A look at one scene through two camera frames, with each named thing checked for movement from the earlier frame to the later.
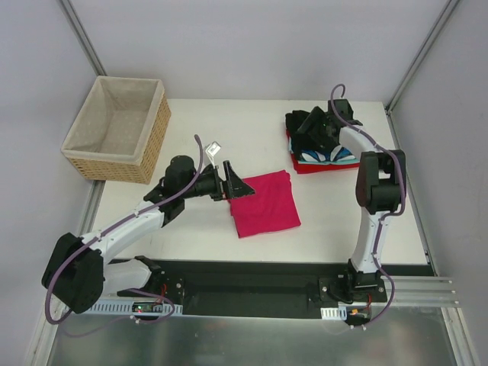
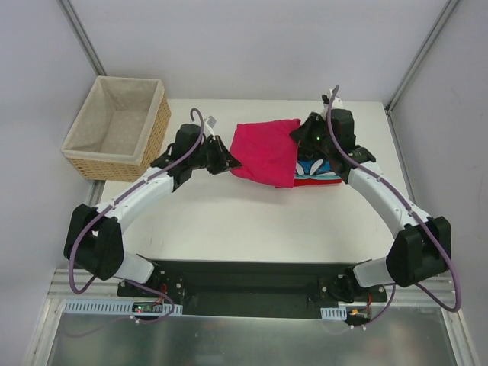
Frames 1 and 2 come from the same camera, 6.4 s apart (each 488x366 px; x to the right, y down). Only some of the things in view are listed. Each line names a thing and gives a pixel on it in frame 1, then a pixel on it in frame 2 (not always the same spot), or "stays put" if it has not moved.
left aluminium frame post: [81, 34] stays put
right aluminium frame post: [441, 20] stays put
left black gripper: [222, 183] to [218, 155]
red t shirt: [303, 168] to [310, 181]
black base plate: [278, 289] stays put
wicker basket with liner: [118, 131] stays put
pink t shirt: [271, 207] to [267, 151]
